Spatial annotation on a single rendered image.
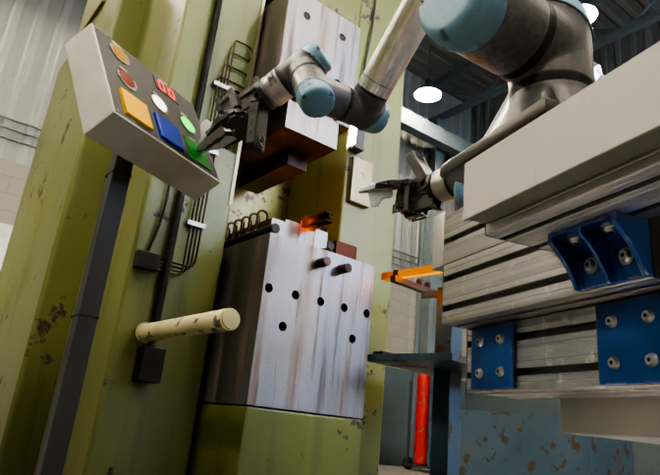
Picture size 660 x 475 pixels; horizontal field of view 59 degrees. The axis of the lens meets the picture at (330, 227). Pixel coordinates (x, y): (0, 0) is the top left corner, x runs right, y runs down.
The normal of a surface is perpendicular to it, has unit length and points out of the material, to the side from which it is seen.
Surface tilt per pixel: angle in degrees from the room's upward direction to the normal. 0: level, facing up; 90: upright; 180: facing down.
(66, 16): 90
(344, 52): 90
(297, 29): 90
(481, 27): 152
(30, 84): 90
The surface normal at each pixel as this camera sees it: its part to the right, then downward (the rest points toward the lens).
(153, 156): 0.37, 0.78
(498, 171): -0.92, -0.21
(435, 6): -0.81, -0.15
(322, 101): 0.22, 0.65
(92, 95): -0.44, -0.33
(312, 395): 0.62, -0.20
